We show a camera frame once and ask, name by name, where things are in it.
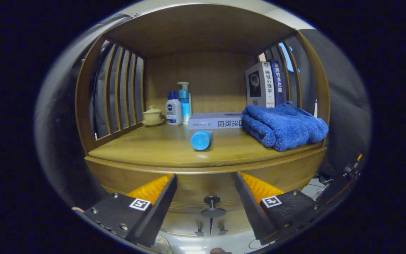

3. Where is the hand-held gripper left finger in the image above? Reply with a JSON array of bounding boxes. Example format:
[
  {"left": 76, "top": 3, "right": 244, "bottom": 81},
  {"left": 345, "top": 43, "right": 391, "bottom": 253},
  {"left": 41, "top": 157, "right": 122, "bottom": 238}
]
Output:
[{"left": 83, "top": 173, "right": 178, "bottom": 248}]

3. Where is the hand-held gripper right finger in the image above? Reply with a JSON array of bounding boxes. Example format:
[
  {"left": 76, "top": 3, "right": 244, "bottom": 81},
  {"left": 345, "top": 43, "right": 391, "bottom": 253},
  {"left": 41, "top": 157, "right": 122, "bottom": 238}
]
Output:
[{"left": 234, "top": 171, "right": 322, "bottom": 246}]

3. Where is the blue cosmetic tube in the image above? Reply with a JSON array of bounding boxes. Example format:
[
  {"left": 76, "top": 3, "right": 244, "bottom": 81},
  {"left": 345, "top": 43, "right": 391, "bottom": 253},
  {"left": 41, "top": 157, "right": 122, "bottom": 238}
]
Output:
[{"left": 190, "top": 130, "right": 213, "bottom": 151}]

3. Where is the wooden cabinet door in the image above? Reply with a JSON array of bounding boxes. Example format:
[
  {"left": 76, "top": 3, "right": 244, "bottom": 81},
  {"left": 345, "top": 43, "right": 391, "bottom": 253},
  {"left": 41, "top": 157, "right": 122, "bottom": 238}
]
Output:
[
  {"left": 161, "top": 211, "right": 211, "bottom": 236},
  {"left": 211, "top": 210, "right": 256, "bottom": 234}
]

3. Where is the wooden countertop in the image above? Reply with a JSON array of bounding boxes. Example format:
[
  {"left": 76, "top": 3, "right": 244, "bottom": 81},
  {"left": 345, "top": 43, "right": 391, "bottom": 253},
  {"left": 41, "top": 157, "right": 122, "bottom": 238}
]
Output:
[{"left": 88, "top": 122, "right": 325, "bottom": 168}]

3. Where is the wooden cabinet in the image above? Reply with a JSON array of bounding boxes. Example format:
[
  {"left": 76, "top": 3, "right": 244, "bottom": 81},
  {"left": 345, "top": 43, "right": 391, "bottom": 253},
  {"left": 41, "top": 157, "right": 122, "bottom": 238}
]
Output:
[{"left": 75, "top": 4, "right": 331, "bottom": 244}]

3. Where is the blue folded towel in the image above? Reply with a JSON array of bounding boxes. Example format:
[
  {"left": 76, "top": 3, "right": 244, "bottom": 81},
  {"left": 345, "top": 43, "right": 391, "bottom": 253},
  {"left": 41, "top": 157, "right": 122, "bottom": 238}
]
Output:
[{"left": 242, "top": 102, "right": 329, "bottom": 152}]

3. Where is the white book lying flat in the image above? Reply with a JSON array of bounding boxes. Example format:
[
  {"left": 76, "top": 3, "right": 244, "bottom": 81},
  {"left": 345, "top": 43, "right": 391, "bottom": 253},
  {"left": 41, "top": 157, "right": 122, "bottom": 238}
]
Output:
[{"left": 188, "top": 112, "right": 245, "bottom": 130}]

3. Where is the cream lidded teacup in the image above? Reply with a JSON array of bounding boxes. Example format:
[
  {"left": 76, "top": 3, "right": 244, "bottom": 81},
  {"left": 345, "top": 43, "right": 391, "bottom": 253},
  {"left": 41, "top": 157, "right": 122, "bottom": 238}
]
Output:
[{"left": 141, "top": 105, "right": 165, "bottom": 127}]

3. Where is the orange black tool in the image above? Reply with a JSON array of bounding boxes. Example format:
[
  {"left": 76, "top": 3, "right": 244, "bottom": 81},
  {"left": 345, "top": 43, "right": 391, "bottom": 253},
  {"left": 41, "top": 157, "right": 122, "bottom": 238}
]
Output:
[{"left": 342, "top": 153, "right": 364, "bottom": 181}]

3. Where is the white bottle blue cap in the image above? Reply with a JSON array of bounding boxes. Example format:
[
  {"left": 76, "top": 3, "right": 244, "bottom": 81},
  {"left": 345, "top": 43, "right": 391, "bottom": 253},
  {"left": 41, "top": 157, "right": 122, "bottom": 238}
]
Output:
[{"left": 165, "top": 91, "right": 183, "bottom": 126}]

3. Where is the blue pump bottle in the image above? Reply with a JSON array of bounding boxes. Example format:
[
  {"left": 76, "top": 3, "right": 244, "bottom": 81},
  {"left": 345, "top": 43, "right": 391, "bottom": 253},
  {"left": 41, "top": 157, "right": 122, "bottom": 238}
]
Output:
[{"left": 177, "top": 82, "right": 191, "bottom": 124}]

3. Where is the grey standing book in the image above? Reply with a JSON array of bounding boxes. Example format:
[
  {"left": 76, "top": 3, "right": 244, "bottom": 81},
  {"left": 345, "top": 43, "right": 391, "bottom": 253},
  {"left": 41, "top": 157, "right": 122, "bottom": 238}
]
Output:
[{"left": 245, "top": 61, "right": 276, "bottom": 108}]

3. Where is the dark blue standing book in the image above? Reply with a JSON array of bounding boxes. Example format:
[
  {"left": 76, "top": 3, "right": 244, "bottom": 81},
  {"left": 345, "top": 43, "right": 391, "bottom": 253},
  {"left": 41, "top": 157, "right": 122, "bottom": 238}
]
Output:
[{"left": 269, "top": 59, "right": 286, "bottom": 105}]

